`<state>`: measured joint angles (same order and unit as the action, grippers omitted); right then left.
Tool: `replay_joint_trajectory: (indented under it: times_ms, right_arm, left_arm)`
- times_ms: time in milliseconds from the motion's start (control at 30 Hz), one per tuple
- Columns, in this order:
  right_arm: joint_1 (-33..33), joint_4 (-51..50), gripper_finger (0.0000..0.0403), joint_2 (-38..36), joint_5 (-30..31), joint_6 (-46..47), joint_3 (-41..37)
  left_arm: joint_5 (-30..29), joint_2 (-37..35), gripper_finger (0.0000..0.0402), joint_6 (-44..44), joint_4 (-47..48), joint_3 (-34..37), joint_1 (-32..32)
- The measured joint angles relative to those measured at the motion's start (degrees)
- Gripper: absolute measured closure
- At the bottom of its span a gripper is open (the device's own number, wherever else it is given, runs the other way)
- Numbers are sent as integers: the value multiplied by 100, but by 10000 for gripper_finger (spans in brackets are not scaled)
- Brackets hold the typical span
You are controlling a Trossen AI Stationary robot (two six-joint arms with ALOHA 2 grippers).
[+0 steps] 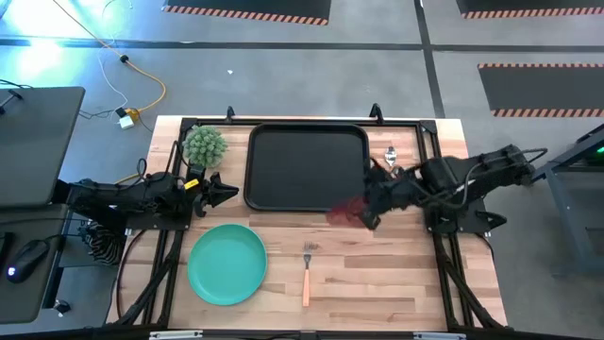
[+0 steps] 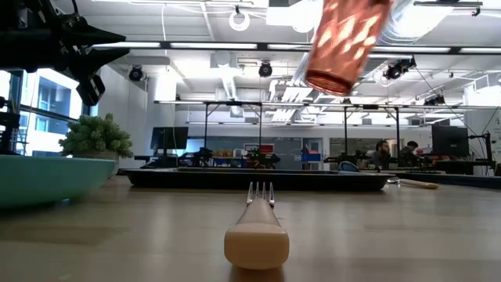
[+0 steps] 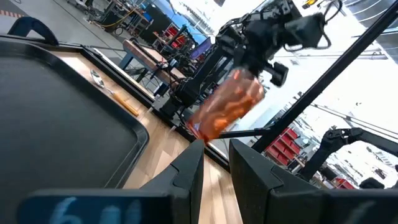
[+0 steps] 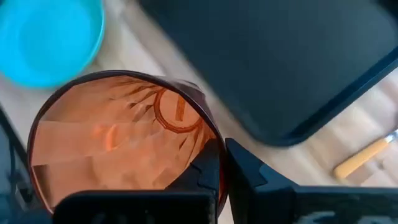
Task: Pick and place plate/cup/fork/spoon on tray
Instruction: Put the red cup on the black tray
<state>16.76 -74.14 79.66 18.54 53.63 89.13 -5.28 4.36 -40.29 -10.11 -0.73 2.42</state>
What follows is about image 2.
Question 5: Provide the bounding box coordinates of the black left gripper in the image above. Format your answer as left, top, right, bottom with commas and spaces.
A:
15, 0, 131, 81

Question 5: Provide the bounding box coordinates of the teal plate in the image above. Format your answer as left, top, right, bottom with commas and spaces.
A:
0, 154, 117, 209

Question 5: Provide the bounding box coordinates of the orange faceted cup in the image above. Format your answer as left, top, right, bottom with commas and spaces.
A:
305, 0, 393, 97

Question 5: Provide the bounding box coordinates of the black serving tray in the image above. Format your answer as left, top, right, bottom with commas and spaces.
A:
117, 167, 396, 193

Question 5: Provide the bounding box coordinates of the green potted plant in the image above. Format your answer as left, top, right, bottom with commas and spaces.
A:
58, 113, 135, 160

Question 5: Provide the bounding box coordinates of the small black monitor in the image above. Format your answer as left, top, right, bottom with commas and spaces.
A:
150, 126, 189, 150

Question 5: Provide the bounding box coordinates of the long ceiling light bar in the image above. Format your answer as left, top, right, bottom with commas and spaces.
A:
90, 40, 501, 56

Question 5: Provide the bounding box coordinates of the red sign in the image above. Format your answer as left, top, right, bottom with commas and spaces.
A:
243, 143, 276, 155

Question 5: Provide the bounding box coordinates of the person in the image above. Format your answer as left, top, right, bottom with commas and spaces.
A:
362, 139, 392, 170
398, 140, 420, 168

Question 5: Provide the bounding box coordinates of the large black monitor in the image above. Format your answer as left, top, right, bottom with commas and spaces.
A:
431, 124, 470, 158

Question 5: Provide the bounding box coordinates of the dark neighbouring table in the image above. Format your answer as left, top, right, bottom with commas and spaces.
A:
391, 168, 501, 190

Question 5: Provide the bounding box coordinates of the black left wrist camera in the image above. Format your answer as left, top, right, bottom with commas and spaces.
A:
75, 74, 106, 107

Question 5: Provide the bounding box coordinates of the black metal rig frame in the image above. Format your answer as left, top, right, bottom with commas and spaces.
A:
342, 104, 402, 158
202, 100, 264, 150

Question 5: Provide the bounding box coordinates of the white ring light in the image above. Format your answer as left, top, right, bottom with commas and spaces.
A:
228, 9, 251, 33

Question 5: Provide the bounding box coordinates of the fork with cream handle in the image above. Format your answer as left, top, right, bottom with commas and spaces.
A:
223, 181, 290, 271

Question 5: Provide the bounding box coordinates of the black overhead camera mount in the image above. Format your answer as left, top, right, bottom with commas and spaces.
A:
383, 56, 417, 81

